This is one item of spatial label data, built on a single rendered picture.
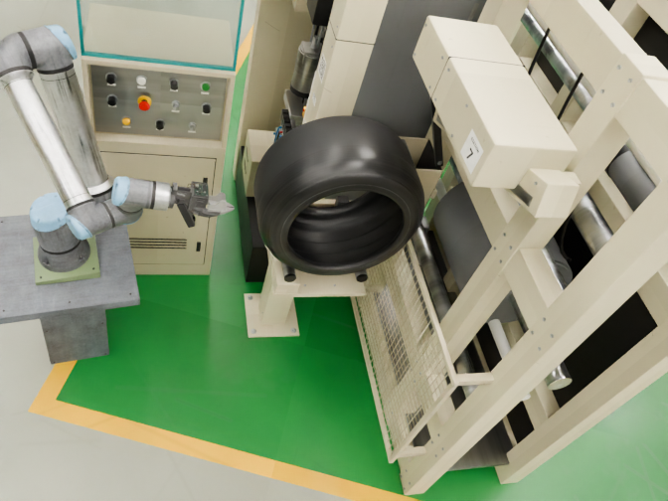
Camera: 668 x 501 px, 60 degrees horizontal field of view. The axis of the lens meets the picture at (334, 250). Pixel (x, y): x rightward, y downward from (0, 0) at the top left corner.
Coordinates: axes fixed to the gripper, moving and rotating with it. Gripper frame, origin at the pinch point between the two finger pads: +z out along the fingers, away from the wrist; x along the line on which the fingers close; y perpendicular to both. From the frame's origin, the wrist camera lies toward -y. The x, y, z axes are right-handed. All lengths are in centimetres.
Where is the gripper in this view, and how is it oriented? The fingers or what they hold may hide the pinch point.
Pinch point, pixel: (230, 209)
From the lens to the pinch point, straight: 199.4
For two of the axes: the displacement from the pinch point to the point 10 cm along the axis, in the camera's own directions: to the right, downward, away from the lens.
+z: 9.2, 0.9, 3.8
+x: -1.7, -7.7, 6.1
